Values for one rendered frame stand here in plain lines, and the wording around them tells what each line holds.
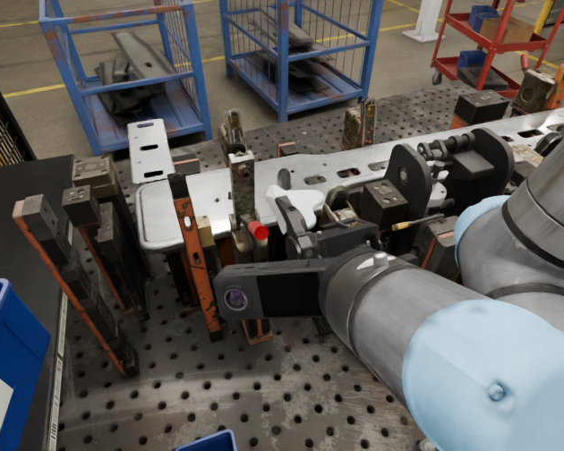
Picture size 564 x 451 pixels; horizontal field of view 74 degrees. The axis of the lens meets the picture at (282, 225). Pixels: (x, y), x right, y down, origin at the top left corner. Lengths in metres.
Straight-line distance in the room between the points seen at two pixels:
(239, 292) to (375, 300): 0.14
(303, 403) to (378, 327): 0.68
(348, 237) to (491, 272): 0.12
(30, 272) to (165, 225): 0.24
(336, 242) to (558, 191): 0.17
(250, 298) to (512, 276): 0.20
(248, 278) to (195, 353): 0.65
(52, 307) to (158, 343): 0.35
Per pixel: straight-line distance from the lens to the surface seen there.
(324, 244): 0.35
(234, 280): 0.33
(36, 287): 0.75
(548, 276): 0.33
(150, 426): 0.92
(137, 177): 0.96
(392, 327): 0.21
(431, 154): 0.71
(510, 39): 3.39
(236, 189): 0.62
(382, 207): 0.66
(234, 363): 0.94
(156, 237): 0.79
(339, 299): 0.26
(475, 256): 0.35
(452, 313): 0.20
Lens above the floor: 1.54
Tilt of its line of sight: 45 degrees down
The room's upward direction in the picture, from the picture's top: straight up
